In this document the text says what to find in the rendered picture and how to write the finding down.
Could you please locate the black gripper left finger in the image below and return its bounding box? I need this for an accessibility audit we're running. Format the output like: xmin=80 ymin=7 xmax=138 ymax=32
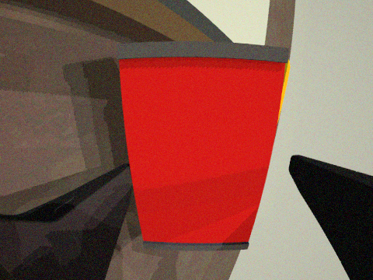
xmin=0 ymin=163 xmax=134 ymax=280

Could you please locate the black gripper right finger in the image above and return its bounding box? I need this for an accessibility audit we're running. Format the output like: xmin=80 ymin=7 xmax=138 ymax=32
xmin=289 ymin=155 xmax=373 ymax=280

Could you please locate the yellow flat bar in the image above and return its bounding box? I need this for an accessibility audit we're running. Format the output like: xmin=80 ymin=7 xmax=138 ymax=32
xmin=279 ymin=59 xmax=290 ymax=112

